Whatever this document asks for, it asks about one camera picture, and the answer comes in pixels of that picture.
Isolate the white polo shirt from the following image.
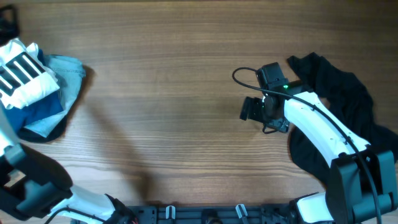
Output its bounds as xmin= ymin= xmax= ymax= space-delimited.
xmin=1 ymin=38 xmax=60 ymax=110

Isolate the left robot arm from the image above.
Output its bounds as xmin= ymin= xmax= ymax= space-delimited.
xmin=1 ymin=4 xmax=139 ymax=223

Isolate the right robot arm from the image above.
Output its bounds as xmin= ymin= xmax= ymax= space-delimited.
xmin=240 ymin=63 xmax=397 ymax=223

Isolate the black shirt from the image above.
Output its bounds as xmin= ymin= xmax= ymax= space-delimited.
xmin=287 ymin=52 xmax=397 ymax=186

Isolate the light grey shirt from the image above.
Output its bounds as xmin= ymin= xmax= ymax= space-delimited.
xmin=23 ymin=55 xmax=86 ymax=142

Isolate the dark garment under blue shirt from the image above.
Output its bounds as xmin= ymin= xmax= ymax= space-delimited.
xmin=17 ymin=115 xmax=68 ymax=143

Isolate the blue shirt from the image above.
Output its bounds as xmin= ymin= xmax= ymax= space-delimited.
xmin=2 ymin=48 xmax=64 ymax=135

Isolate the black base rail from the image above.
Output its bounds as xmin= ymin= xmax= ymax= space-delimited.
xmin=130 ymin=204 xmax=303 ymax=224

